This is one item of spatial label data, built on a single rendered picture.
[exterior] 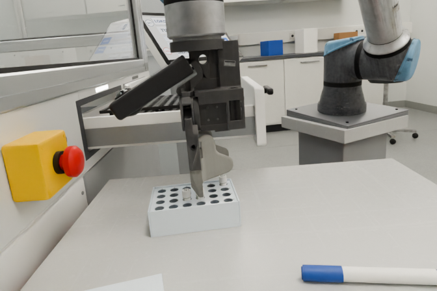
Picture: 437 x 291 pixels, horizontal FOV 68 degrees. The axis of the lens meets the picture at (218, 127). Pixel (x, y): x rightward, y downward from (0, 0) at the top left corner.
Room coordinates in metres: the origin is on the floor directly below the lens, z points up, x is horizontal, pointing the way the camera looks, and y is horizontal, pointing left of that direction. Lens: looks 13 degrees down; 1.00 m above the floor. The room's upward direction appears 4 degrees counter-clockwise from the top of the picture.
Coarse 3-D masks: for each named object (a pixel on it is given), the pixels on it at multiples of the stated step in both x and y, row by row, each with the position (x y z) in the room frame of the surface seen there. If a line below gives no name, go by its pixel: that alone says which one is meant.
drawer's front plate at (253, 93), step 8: (248, 80) 0.74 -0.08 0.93; (248, 88) 0.68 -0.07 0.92; (256, 88) 0.58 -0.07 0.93; (248, 96) 0.69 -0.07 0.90; (256, 96) 0.58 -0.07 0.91; (264, 96) 0.58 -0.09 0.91; (248, 104) 0.70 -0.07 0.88; (256, 104) 0.58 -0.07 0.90; (264, 104) 0.58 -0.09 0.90; (256, 112) 0.58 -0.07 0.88; (264, 112) 0.58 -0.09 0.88; (256, 120) 0.58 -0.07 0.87; (264, 120) 0.58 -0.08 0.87; (256, 128) 0.58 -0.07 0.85; (264, 128) 0.58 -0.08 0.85; (256, 136) 0.58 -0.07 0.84; (264, 136) 0.58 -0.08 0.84; (256, 144) 0.59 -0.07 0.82; (264, 144) 0.58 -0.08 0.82
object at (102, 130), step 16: (96, 112) 0.71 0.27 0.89; (160, 112) 0.60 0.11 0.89; (176, 112) 0.60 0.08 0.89; (96, 128) 0.60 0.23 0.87; (112, 128) 0.59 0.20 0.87; (128, 128) 0.59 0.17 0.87; (144, 128) 0.59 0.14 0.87; (160, 128) 0.59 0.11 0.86; (176, 128) 0.59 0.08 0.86; (96, 144) 0.59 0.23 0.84; (112, 144) 0.59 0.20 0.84; (128, 144) 0.60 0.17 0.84; (144, 144) 0.60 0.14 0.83
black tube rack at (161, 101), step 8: (160, 96) 0.79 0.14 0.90; (168, 96) 0.78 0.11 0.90; (176, 96) 0.78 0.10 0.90; (152, 104) 0.68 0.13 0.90; (160, 104) 0.66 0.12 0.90; (168, 104) 0.66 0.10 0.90; (176, 104) 0.65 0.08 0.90; (104, 112) 0.63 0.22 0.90; (112, 112) 0.63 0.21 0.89; (144, 112) 0.75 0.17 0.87
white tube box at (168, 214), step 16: (160, 192) 0.47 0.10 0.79; (176, 192) 0.45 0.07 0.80; (192, 192) 0.45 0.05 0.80; (208, 192) 0.44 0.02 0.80; (224, 192) 0.44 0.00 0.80; (160, 208) 0.41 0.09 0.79; (176, 208) 0.40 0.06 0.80; (192, 208) 0.40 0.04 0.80; (208, 208) 0.40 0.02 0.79; (224, 208) 0.40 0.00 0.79; (240, 208) 0.40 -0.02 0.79; (160, 224) 0.39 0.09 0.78; (176, 224) 0.39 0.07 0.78; (192, 224) 0.40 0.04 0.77; (208, 224) 0.40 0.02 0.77; (224, 224) 0.40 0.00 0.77; (240, 224) 0.40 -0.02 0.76
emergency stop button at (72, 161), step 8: (64, 152) 0.38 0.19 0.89; (72, 152) 0.38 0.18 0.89; (80, 152) 0.40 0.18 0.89; (64, 160) 0.37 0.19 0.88; (72, 160) 0.38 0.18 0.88; (80, 160) 0.39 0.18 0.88; (64, 168) 0.37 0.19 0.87; (72, 168) 0.38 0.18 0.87; (80, 168) 0.39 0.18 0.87; (72, 176) 0.38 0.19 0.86
